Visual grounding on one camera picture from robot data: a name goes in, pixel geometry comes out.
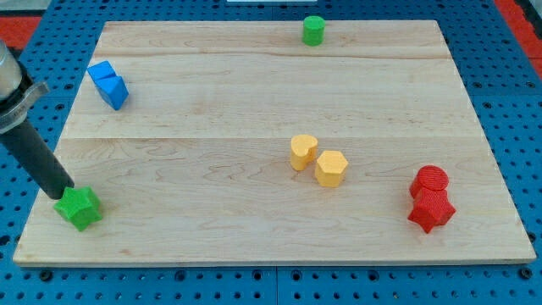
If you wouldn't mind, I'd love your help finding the yellow heart block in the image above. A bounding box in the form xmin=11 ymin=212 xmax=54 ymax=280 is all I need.
xmin=290 ymin=134 xmax=318 ymax=171

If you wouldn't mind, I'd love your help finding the red star block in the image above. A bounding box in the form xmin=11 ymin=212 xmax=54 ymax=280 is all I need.
xmin=407 ymin=188 xmax=456 ymax=234

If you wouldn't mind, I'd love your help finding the yellow hexagon block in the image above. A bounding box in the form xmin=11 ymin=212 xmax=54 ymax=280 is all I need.
xmin=314 ymin=150 xmax=348 ymax=187

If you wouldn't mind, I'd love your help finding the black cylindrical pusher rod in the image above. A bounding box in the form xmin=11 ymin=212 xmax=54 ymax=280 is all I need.
xmin=1 ymin=119 xmax=75 ymax=199

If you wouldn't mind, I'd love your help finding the green cylinder block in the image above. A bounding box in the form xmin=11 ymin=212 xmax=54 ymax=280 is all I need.
xmin=302 ymin=15 xmax=325 ymax=47

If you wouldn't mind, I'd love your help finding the blue cube block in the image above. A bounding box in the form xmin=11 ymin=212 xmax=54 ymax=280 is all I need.
xmin=87 ymin=60 xmax=116 ymax=82

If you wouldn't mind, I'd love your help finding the red cylinder block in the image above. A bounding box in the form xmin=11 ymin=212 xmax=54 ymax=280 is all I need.
xmin=409 ymin=165 xmax=449 ymax=197

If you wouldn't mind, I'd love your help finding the wooden board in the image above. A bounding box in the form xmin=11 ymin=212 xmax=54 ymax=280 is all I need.
xmin=14 ymin=20 xmax=536 ymax=267

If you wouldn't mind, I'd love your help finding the green star block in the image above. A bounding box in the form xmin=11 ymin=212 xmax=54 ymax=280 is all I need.
xmin=53 ymin=186 xmax=102 ymax=231

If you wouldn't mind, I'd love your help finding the blue triangle block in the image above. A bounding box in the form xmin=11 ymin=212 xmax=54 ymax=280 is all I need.
xmin=95 ymin=76 xmax=129 ymax=111

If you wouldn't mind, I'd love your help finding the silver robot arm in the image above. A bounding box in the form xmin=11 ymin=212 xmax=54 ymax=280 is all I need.
xmin=1 ymin=41 xmax=49 ymax=134

